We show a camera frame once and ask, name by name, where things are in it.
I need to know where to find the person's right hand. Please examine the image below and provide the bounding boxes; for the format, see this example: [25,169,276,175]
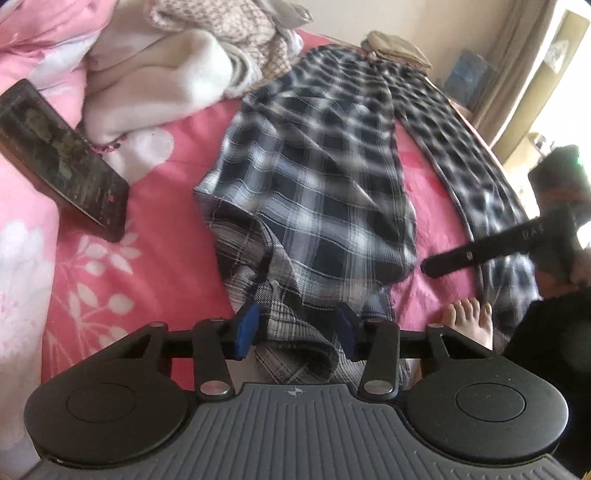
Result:
[537,248,591,297]

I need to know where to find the beige curtain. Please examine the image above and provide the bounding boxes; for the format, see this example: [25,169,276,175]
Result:
[471,0,563,139]

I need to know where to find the white fleece garment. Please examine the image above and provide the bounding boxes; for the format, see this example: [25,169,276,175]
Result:
[83,28,253,149]

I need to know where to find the person's black trouser leg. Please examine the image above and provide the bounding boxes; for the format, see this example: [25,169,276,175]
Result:
[501,299,591,468]

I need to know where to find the small wall poster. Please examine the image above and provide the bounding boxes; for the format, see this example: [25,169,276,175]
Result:
[545,37,572,71]

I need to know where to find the beige knitted sweater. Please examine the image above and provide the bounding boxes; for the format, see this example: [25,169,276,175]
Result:
[148,0,304,83]

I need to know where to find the dark plaid pants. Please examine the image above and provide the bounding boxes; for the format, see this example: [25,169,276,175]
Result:
[194,44,544,386]

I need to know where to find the pink floral bedsheet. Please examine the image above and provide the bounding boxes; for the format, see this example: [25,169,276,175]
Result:
[0,0,511,464]

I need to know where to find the blue water jug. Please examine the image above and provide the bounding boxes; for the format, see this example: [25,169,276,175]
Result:
[442,50,493,112]

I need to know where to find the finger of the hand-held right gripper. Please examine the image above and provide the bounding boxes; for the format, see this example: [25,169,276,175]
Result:
[420,213,558,280]

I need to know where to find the black tablet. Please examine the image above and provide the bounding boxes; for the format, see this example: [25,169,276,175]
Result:
[0,78,131,244]

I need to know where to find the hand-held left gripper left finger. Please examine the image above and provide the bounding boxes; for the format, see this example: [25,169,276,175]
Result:
[122,302,260,401]

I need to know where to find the folded beige cloth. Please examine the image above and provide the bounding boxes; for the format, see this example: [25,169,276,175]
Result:
[361,30,433,73]

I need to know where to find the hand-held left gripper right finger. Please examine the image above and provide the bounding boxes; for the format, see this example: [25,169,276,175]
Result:
[336,302,491,401]

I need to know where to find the grey cloth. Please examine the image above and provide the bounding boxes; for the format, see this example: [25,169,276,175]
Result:
[256,0,315,34]

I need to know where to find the person's bare foot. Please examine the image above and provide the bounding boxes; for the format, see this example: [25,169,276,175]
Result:
[441,298,496,352]

